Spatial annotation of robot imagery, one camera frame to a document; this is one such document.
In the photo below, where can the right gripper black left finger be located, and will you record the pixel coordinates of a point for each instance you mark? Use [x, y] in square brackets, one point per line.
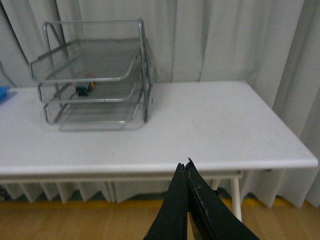
[171, 222]

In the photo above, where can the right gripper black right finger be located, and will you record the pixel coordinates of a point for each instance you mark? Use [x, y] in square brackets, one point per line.
[210, 215]

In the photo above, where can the red emergency stop button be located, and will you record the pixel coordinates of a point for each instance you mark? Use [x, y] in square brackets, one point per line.
[83, 89]

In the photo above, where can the grey metal mesh rack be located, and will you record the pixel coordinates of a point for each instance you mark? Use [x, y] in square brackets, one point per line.
[93, 72]

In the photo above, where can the white table leg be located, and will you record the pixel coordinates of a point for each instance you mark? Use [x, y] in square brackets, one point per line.
[236, 200]

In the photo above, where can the white curtain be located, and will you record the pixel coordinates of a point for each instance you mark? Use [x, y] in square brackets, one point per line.
[272, 44]

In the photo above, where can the blue plastic tray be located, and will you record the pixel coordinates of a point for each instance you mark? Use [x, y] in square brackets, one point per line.
[6, 93]

